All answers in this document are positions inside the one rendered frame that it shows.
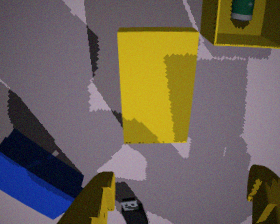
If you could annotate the black usb flash drive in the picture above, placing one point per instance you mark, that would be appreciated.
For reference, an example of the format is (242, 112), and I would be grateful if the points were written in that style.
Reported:
(132, 211)

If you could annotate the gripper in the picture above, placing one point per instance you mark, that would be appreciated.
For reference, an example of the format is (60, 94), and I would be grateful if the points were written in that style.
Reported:
(92, 204)

